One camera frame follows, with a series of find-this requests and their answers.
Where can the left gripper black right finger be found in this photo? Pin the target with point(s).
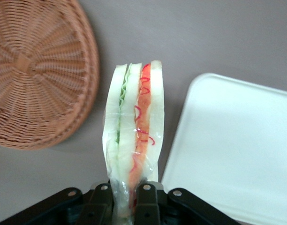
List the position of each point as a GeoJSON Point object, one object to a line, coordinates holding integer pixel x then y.
{"type": "Point", "coordinates": [171, 206]}

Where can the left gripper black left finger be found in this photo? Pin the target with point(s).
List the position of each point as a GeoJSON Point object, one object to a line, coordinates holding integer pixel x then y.
{"type": "Point", "coordinates": [63, 208]}

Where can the triangle sandwich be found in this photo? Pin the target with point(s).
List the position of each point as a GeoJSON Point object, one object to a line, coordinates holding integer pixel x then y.
{"type": "Point", "coordinates": [134, 117]}

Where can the cream plastic tray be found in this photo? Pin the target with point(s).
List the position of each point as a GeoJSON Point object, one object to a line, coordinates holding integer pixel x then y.
{"type": "Point", "coordinates": [228, 145]}

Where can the large round wicker basket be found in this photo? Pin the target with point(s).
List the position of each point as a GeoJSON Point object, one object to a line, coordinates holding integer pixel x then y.
{"type": "Point", "coordinates": [40, 75]}

